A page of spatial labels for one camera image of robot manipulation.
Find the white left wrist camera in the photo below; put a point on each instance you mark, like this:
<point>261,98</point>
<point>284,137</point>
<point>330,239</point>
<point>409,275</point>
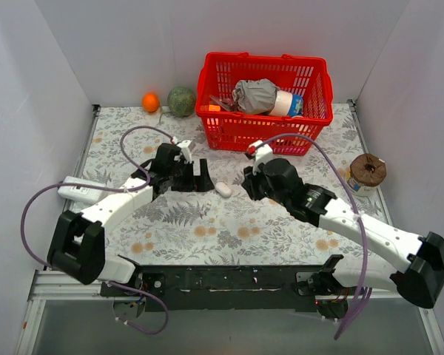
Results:
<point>186,147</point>

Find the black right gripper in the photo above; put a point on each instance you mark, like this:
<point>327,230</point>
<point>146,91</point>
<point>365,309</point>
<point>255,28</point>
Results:
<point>253,183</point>

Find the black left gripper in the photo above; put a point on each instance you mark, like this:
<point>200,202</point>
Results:
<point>189,178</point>

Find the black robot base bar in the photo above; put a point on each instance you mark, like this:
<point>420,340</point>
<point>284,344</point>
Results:
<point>297,288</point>

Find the white rectangular device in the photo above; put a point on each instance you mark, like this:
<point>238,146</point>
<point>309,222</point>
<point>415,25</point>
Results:
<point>81,190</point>

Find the pink blue cup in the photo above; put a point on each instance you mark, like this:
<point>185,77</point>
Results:
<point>287,104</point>

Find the jar with brown lid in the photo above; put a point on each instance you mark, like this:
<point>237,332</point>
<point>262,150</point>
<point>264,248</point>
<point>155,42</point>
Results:
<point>365,173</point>

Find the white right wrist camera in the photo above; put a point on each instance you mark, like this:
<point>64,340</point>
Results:
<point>259,153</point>

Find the green melon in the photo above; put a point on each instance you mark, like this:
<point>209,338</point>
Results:
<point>181,101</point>

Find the orange fruit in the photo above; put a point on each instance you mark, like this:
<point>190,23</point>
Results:
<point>150,102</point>

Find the orange item in basket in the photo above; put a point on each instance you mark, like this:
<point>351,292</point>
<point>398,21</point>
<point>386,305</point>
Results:
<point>213,108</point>

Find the white earbud charging case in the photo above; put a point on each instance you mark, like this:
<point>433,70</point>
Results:
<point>223,189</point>

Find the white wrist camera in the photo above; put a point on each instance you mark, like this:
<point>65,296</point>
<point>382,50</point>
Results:
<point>259,153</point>
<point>186,147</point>

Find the red plastic shopping basket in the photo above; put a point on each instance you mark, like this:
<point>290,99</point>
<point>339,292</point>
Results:
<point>233,130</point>

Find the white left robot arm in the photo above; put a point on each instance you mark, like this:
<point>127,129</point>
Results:
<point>78,244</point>

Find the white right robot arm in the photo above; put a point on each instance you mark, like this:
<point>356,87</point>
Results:
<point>410,264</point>

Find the grey crumpled bag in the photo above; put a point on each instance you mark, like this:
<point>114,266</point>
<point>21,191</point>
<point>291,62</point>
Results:
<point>255,97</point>

